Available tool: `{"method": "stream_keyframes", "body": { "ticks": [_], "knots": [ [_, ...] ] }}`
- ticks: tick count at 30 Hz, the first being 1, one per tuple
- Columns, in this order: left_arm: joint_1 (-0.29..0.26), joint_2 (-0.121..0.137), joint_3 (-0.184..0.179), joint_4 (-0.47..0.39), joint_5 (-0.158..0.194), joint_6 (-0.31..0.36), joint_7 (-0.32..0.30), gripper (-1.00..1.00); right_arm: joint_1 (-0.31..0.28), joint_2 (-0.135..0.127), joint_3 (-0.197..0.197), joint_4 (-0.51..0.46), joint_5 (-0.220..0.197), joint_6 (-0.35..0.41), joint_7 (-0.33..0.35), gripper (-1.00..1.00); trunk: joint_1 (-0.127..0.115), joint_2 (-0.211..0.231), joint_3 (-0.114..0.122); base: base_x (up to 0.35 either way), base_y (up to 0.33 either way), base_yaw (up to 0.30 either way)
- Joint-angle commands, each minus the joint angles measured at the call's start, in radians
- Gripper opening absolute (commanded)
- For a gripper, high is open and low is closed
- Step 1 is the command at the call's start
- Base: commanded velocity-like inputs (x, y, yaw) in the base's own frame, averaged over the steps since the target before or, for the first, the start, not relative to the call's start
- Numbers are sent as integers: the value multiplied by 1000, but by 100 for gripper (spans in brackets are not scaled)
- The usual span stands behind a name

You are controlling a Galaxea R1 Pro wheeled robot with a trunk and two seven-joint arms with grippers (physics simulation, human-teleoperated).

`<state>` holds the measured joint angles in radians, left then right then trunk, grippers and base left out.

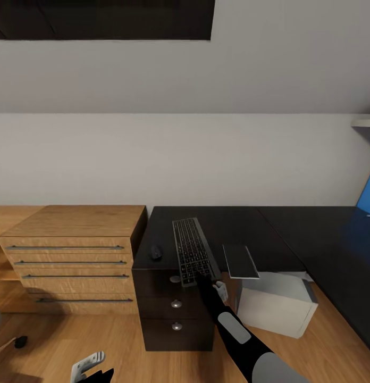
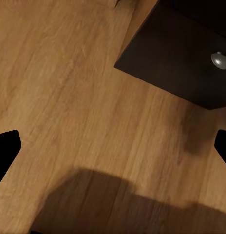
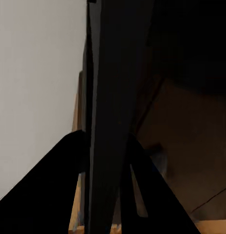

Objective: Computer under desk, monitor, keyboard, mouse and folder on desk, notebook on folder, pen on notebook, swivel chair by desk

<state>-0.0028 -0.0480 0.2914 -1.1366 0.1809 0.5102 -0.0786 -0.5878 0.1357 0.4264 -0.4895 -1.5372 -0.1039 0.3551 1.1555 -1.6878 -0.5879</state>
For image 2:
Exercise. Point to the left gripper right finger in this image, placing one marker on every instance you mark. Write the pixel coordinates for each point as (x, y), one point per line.
(220, 143)

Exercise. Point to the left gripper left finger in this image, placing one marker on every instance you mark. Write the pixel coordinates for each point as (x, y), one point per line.
(10, 145)

